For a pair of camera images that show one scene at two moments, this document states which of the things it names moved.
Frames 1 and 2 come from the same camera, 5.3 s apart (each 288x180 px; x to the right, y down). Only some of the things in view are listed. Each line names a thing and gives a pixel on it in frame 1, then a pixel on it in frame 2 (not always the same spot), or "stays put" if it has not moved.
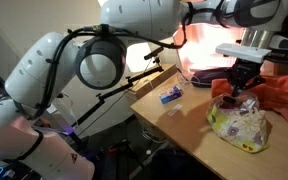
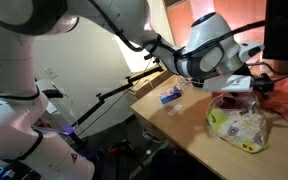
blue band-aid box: (170, 95) stays put
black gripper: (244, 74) -> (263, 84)
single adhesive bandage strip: (177, 108) stays put
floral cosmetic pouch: (240, 121) stays put
